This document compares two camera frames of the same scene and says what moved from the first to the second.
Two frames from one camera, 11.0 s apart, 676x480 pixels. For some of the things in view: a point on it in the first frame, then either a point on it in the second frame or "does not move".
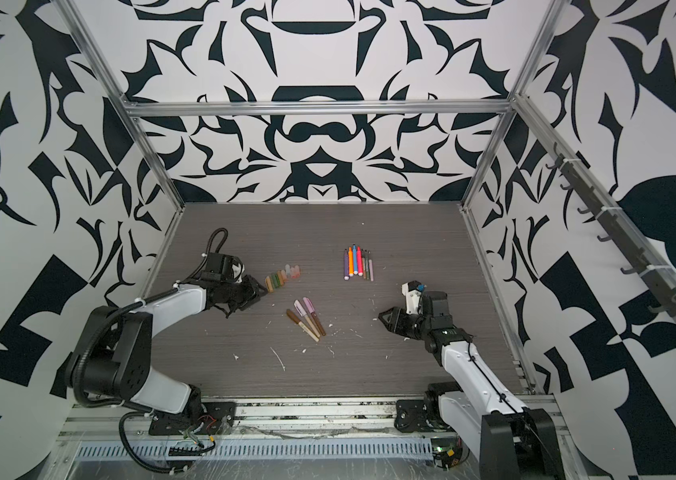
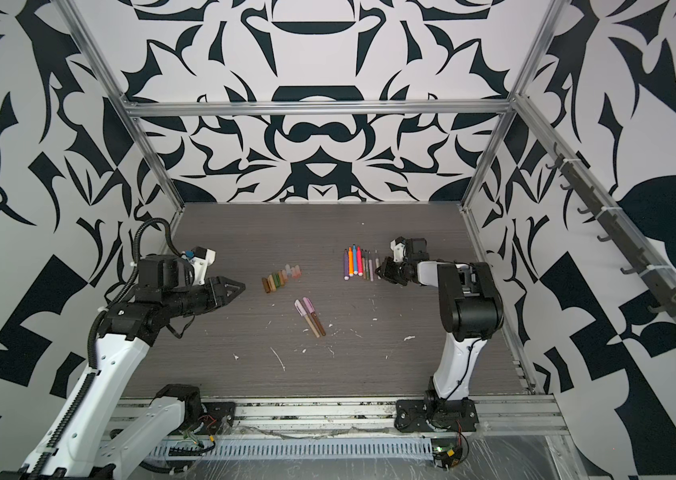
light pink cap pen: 302,312 does not move
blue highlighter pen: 354,248 does not move
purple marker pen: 346,276 does not move
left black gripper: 254,292 to 215,291
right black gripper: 398,318 to 388,273
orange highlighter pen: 350,261 does not move
